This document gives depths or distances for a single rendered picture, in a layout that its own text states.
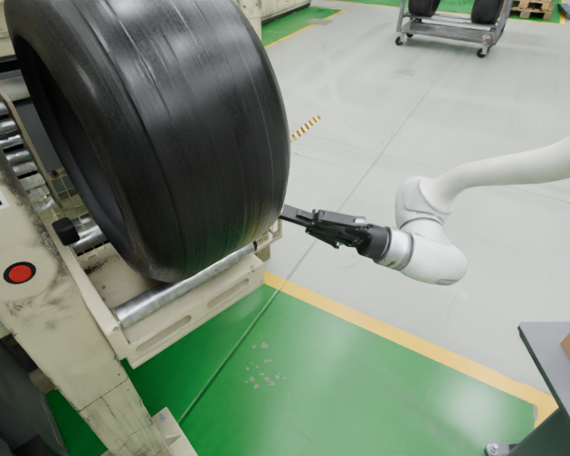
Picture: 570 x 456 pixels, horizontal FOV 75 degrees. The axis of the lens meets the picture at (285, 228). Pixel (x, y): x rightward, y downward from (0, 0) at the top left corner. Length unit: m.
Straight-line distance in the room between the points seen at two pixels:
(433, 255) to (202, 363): 1.21
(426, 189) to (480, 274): 1.43
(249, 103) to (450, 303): 1.71
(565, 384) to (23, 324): 1.19
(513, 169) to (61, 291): 0.86
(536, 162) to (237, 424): 1.34
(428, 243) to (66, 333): 0.77
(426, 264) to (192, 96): 0.58
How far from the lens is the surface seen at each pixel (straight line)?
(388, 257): 0.82
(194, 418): 1.68
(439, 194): 0.92
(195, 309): 0.87
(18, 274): 0.76
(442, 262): 0.87
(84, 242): 1.02
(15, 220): 0.71
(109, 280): 1.05
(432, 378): 1.82
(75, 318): 0.87
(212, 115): 0.54
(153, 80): 0.53
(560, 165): 0.74
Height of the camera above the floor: 1.52
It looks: 41 degrees down
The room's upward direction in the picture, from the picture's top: straight up
